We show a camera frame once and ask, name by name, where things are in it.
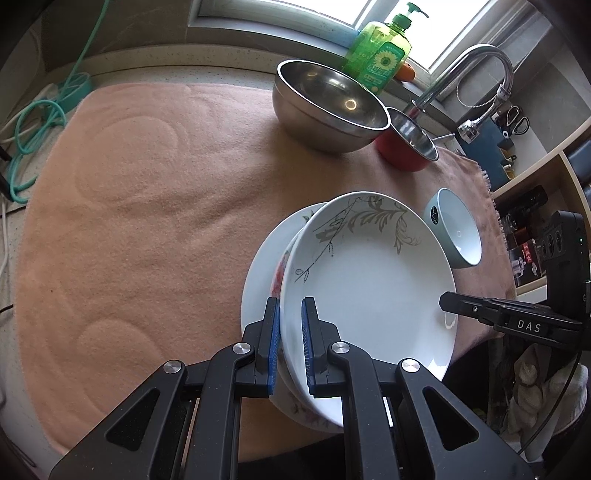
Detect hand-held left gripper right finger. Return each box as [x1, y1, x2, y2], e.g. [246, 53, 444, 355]
[301, 296, 548, 480]

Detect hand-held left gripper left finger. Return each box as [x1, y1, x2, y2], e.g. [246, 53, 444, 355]
[48, 296, 281, 480]

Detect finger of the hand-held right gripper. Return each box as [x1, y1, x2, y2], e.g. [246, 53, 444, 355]
[438, 291, 506, 326]

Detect white plate with pink blossoms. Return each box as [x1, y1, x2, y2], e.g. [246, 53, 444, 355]
[240, 202, 345, 435]

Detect white plate with large roses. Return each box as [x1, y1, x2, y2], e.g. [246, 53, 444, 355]
[270, 231, 305, 301]

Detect light blue ceramic bowl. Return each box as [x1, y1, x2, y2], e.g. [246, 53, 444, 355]
[423, 188, 482, 269]

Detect white plate with leaf print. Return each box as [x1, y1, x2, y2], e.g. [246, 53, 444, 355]
[279, 191, 458, 428]

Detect small red steel bowl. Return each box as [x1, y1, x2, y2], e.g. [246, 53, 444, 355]
[374, 107, 440, 172]

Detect large stainless steel bowl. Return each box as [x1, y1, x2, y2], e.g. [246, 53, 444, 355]
[271, 59, 391, 154]

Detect person's right hand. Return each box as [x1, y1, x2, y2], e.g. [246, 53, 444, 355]
[512, 344, 561, 416]

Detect wooden shelf unit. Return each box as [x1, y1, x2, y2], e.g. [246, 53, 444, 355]
[489, 138, 591, 301]

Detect blue utensil holder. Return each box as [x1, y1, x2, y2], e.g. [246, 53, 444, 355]
[462, 120, 518, 190]

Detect black scissors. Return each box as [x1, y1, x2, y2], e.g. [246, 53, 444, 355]
[496, 105, 532, 138]

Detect pink towel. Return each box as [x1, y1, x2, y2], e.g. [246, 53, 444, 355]
[14, 82, 518, 462]

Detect chrome kitchen faucet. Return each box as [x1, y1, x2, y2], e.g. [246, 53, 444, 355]
[404, 44, 515, 141]

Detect green dish soap bottle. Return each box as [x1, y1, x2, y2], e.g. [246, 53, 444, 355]
[341, 2, 411, 95]

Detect window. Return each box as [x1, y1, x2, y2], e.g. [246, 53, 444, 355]
[187, 0, 490, 70]

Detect teal hose reel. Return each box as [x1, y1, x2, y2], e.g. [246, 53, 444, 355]
[55, 71, 95, 112]

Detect teal garden hose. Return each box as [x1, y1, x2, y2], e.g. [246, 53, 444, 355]
[7, 0, 100, 204]

